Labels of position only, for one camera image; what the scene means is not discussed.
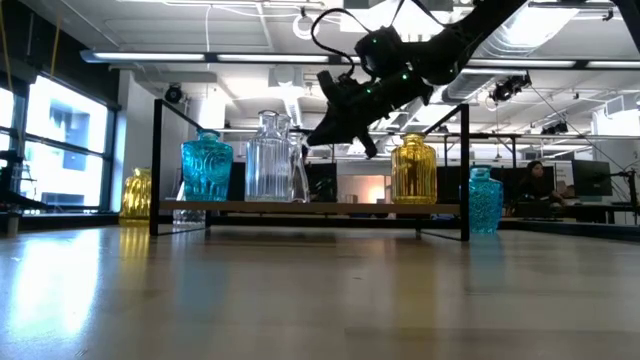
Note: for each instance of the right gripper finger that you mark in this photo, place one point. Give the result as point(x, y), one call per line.
point(370, 145)
point(335, 131)

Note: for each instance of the yellow ribbed wide-mouth vase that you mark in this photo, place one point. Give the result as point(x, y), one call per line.
point(414, 170)

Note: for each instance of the clear ribbed glass vase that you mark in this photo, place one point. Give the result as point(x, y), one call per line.
point(267, 160)

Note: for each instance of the teal embossed glass vase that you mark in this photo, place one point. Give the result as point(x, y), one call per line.
point(206, 167)

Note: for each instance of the yellow glass vase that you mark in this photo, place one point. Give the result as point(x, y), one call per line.
point(136, 195)

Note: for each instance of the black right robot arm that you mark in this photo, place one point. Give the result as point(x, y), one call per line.
point(450, 40)

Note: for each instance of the black computer monitor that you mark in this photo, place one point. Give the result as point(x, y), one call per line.
point(510, 182)
point(591, 177)
point(322, 180)
point(450, 185)
point(238, 182)

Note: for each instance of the white ceiling light panel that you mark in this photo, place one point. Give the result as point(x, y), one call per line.
point(385, 17)

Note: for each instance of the long linear ceiling light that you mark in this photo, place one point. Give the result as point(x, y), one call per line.
point(270, 58)

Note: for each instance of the black track spotlight cluster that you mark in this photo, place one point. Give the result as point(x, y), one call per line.
point(555, 128)
point(510, 89)

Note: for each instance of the teal hobnail glass vase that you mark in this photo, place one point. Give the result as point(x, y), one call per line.
point(485, 202)

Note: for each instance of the black round spotlight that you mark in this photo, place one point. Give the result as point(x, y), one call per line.
point(173, 94)

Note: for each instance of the person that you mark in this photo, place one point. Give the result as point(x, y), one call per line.
point(537, 187)

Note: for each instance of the office desk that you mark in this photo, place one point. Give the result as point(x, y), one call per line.
point(600, 207)

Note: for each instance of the large window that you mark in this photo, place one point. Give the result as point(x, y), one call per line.
point(65, 150)

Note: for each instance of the black equipment stand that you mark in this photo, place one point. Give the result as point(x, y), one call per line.
point(11, 172)

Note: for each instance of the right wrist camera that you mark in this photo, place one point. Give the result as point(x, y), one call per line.
point(331, 87)

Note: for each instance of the wooden shelf black metal frame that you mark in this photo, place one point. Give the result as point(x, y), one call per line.
point(350, 207)

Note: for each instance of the silver ventilation duct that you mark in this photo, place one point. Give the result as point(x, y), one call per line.
point(465, 87)

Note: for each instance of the black aluminium table frame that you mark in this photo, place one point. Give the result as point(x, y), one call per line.
point(310, 222)

